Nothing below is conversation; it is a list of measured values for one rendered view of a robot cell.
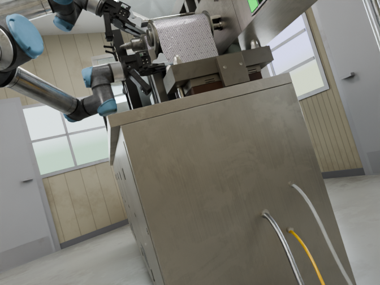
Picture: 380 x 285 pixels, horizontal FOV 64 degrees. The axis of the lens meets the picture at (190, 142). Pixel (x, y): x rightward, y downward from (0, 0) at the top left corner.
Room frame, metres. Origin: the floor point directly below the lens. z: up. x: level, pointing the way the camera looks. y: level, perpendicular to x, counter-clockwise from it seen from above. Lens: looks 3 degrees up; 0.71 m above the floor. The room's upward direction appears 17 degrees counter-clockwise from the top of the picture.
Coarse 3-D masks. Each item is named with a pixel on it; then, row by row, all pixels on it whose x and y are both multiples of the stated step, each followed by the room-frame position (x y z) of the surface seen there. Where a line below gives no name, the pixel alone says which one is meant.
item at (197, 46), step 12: (180, 36) 1.27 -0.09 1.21; (192, 36) 1.28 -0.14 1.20; (204, 36) 1.30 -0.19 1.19; (168, 48) 1.25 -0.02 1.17; (180, 48) 1.27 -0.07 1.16; (192, 48) 1.28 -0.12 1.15; (204, 48) 1.29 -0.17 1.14; (216, 48) 1.31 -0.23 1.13; (168, 60) 1.25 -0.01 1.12; (192, 60) 1.27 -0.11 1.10
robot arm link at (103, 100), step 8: (96, 88) 1.13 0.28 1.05; (104, 88) 1.14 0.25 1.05; (88, 96) 1.17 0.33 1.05; (96, 96) 1.14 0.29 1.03; (104, 96) 1.13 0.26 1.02; (112, 96) 1.15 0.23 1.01; (88, 104) 1.15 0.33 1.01; (96, 104) 1.14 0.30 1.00; (104, 104) 1.13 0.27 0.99; (112, 104) 1.15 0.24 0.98; (88, 112) 1.17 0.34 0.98; (96, 112) 1.17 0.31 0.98; (104, 112) 1.14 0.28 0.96; (112, 112) 1.16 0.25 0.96
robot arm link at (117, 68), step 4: (112, 64) 1.16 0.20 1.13; (116, 64) 1.16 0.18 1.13; (120, 64) 1.16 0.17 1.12; (112, 68) 1.15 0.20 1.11; (116, 68) 1.15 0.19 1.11; (120, 68) 1.16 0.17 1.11; (116, 72) 1.15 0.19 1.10; (120, 72) 1.16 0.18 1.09; (116, 76) 1.16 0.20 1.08; (120, 76) 1.17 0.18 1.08; (124, 76) 1.18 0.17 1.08; (116, 80) 1.18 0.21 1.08; (120, 80) 1.19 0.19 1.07
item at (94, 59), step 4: (128, 52) 2.24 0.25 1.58; (132, 52) 2.24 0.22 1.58; (96, 56) 2.17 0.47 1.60; (100, 56) 2.18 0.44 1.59; (104, 56) 2.19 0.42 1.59; (108, 56) 2.20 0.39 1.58; (112, 56) 2.20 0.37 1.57; (92, 60) 2.16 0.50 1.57; (96, 60) 2.18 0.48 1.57; (92, 64) 2.27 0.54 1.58; (96, 64) 2.17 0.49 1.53; (104, 116) 2.67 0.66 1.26; (104, 120) 2.67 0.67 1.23
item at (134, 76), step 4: (132, 68) 1.19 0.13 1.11; (128, 72) 1.18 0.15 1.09; (132, 72) 1.18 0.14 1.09; (136, 72) 1.19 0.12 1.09; (128, 76) 1.22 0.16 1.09; (132, 76) 1.18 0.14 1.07; (136, 76) 1.19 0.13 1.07; (140, 76) 1.19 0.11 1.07; (132, 80) 1.22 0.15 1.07; (136, 80) 1.19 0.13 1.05; (140, 80) 1.19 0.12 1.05; (136, 84) 1.22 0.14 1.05; (140, 84) 1.19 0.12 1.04; (144, 84) 1.19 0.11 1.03; (148, 84) 1.21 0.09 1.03; (140, 88) 1.22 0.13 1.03; (144, 88) 1.19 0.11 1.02; (148, 88) 1.19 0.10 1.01; (144, 92) 1.21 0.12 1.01; (148, 92) 1.20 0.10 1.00
